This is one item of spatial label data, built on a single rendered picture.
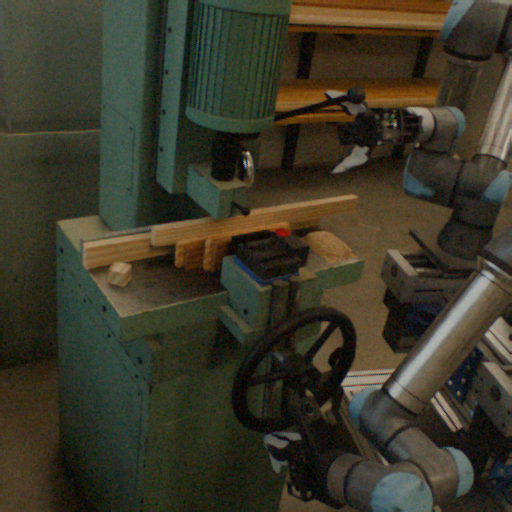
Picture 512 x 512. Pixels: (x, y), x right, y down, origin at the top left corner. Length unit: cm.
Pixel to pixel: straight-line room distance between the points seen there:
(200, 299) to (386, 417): 42
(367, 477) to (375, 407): 15
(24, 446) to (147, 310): 109
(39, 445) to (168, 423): 85
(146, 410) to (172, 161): 52
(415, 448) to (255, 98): 67
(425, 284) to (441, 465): 83
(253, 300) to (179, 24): 55
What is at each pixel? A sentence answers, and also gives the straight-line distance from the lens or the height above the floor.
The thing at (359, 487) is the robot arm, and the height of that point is 87.
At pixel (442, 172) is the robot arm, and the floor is 113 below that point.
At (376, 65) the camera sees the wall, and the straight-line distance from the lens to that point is 461.
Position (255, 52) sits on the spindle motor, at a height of 135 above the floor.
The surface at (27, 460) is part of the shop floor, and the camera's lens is 217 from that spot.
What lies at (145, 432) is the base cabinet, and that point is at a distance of 142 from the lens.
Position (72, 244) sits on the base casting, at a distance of 161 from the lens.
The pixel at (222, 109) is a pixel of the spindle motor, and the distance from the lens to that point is 122.
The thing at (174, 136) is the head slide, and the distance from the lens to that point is 137.
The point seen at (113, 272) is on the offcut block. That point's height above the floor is 93.
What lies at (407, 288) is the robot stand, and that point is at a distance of 177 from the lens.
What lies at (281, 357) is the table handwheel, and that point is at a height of 82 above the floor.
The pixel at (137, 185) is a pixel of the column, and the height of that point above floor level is 98.
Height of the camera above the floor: 159
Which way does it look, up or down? 29 degrees down
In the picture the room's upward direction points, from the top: 9 degrees clockwise
